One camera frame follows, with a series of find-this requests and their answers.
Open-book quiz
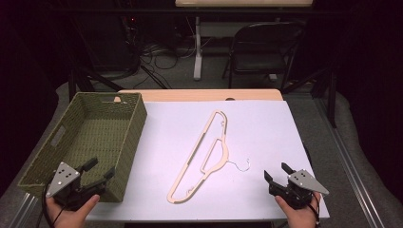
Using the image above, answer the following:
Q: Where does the tangle of floor cables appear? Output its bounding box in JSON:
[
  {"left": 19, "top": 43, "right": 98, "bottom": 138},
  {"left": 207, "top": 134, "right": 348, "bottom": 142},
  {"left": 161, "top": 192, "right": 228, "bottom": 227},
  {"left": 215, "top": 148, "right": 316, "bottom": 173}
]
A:
[{"left": 125, "top": 18, "right": 203, "bottom": 90}]

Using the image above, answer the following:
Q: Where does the white metal stand leg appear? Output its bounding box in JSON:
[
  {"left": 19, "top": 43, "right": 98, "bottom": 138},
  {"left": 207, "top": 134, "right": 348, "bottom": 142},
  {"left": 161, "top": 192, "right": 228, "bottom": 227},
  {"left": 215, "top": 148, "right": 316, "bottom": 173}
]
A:
[{"left": 193, "top": 16, "right": 203, "bottom": 82}]

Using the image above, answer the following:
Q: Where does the green woven basket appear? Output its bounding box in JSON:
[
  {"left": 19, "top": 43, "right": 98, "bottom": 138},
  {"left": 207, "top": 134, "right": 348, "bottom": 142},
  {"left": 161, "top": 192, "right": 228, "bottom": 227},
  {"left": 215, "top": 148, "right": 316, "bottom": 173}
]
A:
[{"left": 17, "top": 91, "right": 148, "bottom": 203}]

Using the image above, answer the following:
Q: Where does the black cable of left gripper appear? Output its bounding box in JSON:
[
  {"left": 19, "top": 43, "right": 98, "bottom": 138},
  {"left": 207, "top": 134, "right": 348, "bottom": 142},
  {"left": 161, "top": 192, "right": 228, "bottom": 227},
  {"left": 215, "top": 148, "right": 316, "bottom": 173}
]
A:
[{"left": 41, "top": 182, "right": 67, "bottom": 228}]

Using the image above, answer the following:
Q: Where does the person's left hand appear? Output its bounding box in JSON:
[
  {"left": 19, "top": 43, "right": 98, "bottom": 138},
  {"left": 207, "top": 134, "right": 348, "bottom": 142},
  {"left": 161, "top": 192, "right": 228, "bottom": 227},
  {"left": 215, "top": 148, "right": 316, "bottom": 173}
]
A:
[{"left": 45, "top": 194, "right": 101, "bottom": 228}]

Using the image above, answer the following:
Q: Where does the white table cover sheet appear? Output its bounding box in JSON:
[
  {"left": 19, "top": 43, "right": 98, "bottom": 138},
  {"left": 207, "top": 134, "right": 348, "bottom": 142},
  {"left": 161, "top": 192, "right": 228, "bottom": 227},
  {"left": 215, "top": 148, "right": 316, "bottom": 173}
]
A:
[{"left": 86, "top": 100, "right": 331, "bottom": 222}]

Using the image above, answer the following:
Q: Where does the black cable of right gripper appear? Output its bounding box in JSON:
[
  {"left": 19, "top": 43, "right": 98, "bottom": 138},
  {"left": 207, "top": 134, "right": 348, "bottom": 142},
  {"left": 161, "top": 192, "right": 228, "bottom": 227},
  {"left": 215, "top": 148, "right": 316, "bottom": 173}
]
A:
[{"left": 306, "top": 193, "right": 321, "bottom": 226}]

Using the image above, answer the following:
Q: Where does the aluminium rail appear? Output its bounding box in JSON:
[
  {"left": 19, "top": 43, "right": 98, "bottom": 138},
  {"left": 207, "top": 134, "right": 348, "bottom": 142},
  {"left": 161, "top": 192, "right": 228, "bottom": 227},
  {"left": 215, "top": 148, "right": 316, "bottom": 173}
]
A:
[
  {"left": 9, "top": 192, "right": 38, "bottom": 228},
  {"left": 317, "top": 98, "right": 386, "bottom": 228}
]

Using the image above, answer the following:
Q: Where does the black tripod leg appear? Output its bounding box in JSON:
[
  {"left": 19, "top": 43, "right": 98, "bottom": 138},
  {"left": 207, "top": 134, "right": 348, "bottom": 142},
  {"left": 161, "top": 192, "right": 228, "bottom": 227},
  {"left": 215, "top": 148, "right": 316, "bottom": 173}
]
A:
[{"left": 67, "top": 65, "right": 125, "bottom": 93}]

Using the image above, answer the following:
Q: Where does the person's right hand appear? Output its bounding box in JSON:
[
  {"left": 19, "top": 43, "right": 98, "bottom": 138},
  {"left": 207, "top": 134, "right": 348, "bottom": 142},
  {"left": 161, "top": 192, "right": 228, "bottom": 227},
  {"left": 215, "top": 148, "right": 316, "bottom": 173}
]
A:
[{"left": 274, "top": 191, "right": 322, "bottom": 228}]

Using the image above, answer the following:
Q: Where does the black folding chair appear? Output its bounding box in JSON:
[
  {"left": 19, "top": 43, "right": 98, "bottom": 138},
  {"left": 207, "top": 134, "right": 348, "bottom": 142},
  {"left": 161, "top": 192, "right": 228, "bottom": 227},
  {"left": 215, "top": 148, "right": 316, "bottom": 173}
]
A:
[{"left": 221, "top": 20, "right": 306, "bottom": 90}]

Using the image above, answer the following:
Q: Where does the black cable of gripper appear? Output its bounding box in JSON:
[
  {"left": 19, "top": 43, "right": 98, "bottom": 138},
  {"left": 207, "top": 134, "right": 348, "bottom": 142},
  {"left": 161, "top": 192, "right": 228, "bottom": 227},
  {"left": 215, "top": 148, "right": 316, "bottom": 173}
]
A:
[
  {"left": 41, "top": 182, "right": 67, "bottom": 228},
  {"left": 306, "top": 193, "right": 321, "bottom": 226}
]

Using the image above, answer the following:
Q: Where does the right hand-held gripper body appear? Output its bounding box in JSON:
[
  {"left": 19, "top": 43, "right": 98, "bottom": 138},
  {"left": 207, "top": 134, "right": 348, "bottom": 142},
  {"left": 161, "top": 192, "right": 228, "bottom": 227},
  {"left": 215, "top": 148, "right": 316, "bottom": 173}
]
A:
[{"left": 267, "top": 168, "right": 330, "bottom": 211}]

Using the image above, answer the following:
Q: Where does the beige plastic hanger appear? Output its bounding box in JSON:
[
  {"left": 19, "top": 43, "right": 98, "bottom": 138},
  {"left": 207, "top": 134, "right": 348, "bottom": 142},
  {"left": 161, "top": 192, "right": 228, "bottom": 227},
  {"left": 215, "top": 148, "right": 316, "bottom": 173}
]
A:
[{"left": 166, "top": 109, "right": 251, "bottom": 204}]

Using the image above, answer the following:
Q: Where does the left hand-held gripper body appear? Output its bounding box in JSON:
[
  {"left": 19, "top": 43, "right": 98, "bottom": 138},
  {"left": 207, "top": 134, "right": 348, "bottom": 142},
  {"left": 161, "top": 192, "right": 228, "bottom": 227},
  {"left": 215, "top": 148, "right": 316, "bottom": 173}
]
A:
[{"left": 45, "top": 161, "right": 107, "bottom": 212}]

